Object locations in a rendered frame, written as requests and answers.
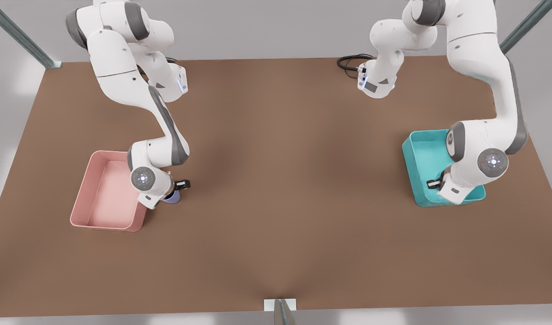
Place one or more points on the lavender cup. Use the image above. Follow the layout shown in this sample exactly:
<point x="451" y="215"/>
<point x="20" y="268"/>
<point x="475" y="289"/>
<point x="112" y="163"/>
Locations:
<point x="172" y="197"/>

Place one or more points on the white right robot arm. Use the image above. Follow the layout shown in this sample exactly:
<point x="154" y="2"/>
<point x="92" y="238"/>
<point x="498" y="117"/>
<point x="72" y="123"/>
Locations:
<point x="122" y="67"/>

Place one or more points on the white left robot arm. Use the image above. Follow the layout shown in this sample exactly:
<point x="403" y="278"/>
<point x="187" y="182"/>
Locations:
<point x="488" y="49"/>

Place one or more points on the teal plastic box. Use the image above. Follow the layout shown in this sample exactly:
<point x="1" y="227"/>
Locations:
<point x="427" y="155"/>

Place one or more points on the pink plastic box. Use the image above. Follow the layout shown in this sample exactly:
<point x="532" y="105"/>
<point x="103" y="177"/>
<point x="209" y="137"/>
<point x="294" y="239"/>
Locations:
<point x="105" y="192"/>

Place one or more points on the silver frame post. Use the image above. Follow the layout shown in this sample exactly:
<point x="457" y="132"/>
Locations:
<point x="526" y="25"/>
<point x="282" y="312"/>
<point x="18" y="34"/>

